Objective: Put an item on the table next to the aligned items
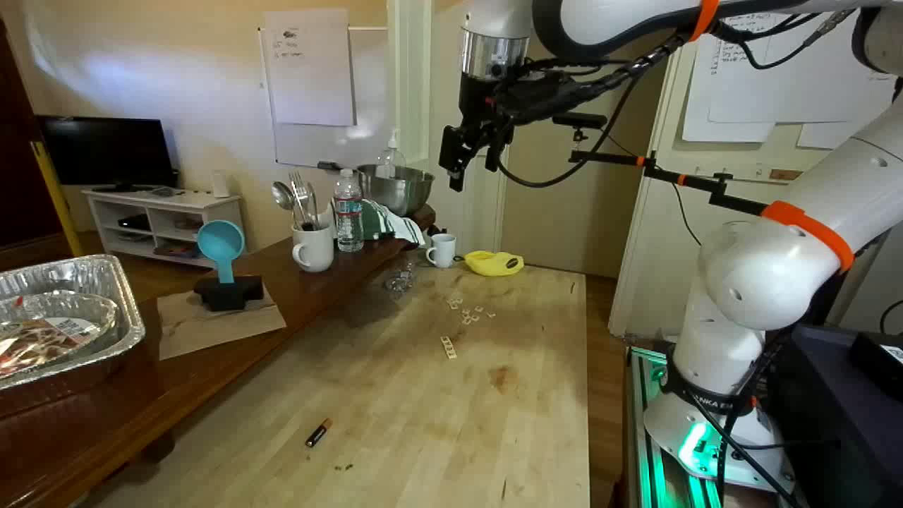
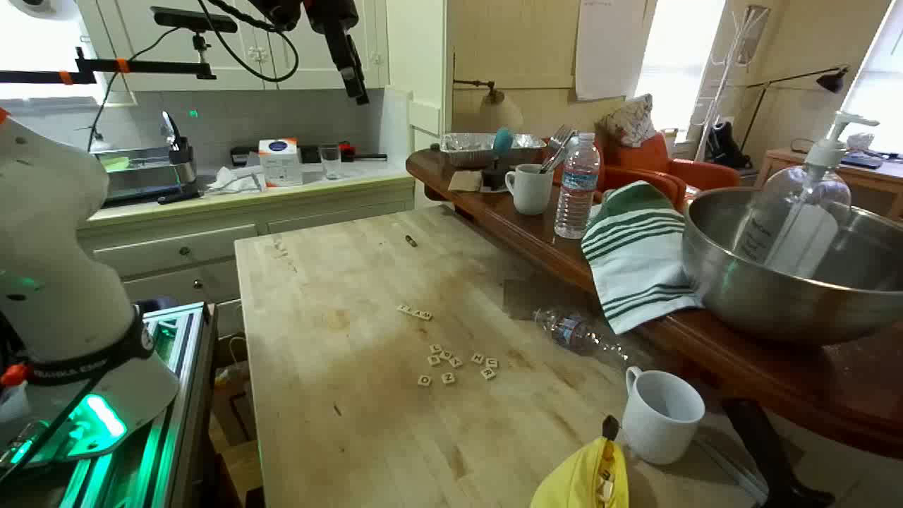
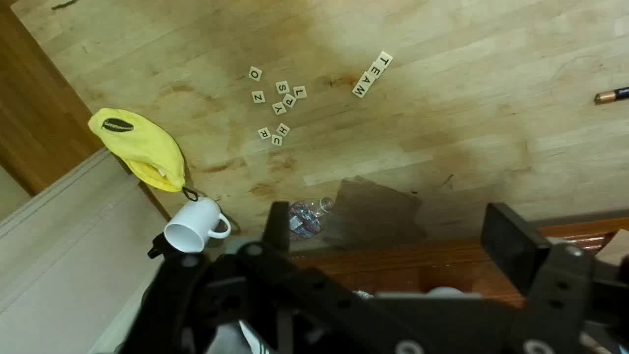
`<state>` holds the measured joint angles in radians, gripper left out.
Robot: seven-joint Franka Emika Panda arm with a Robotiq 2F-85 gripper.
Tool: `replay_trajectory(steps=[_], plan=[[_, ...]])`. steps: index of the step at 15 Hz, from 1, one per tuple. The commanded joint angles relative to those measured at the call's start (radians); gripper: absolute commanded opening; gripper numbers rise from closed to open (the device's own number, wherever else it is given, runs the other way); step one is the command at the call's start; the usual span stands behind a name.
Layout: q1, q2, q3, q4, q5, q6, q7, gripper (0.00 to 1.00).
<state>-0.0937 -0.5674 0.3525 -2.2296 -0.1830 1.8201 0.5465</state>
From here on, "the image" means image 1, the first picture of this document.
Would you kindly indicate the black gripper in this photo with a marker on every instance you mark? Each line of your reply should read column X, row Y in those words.
column 489, row 104

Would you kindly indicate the metal robot base stand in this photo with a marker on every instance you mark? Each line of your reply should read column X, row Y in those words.
column 649, row 442

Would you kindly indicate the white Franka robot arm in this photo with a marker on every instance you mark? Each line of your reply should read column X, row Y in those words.
column 828, row 187

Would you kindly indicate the stainless steel mixing bowl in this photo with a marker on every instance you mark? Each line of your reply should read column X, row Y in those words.
column 399, row 187

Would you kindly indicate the clear pump soap dispenser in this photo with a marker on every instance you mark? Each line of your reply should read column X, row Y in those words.
column 386, row 163

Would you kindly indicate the white door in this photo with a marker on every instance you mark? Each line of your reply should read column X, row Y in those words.
column 410, row 74

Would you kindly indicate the white ceramic mug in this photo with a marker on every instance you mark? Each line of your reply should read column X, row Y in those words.
column 441, row 251
column 314, row 251

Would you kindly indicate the green striped white towel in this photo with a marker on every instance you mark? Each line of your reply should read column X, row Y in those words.
column 396, row 227

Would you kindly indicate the yellow banana shaped dish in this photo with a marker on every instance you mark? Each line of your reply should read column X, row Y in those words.
column 489, row 263

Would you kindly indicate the clear plastic water bottle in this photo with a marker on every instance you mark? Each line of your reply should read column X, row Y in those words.
column 348, row 214

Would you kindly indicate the crumpled clear plastic bottle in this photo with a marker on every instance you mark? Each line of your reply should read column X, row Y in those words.
column 402, row 277

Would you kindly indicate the white letter tile L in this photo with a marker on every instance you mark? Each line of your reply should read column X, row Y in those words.
column 464, row 323

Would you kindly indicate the metal spoon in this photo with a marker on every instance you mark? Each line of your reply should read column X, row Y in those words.
column 302, row 193
column 282, row 197

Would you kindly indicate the white paper sheet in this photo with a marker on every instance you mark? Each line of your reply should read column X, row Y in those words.
column 309, row 66
column 701, row 124

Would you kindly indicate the white letter tile A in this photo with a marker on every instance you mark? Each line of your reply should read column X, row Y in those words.
column 444, row 341

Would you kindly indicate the white letter tile E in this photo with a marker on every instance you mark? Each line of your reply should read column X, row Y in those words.
column 447, row 349

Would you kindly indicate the white letter tile T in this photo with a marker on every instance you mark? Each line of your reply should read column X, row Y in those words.
column 453, row 356

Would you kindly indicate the black block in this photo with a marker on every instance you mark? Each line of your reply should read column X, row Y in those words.
column 230, row 294

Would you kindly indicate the white television stand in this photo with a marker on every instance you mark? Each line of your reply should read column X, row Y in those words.
column 171, row 203

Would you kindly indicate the black marker pen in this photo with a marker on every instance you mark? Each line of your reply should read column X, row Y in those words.
column 316, row 433

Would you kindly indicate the brown paper sheet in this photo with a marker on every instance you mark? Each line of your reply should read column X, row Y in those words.
column 186, row 328

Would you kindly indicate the large white written sheet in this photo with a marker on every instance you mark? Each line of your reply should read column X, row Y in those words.
column 828, row 95

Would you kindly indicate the black flat television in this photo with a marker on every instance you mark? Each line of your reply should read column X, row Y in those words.
column 103, row 150

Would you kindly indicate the aluminium foil tray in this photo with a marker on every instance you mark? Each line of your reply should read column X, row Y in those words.
column 94, row 284

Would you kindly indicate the yellow stick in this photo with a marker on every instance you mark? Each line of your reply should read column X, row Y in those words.
column 56, row 198

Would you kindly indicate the small black box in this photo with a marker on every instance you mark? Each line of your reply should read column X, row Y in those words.
column 877, row 362

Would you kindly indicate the black controller box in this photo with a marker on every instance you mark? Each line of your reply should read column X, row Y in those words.
column 836, row 442

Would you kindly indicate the dark wooden side table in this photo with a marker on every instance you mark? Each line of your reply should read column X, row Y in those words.
column 94, row 424

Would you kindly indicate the white wall board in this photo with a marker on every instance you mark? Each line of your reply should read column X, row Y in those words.
column 368, row 95

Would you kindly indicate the black camera mount rod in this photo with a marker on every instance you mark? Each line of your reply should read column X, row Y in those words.
column 719, row 187

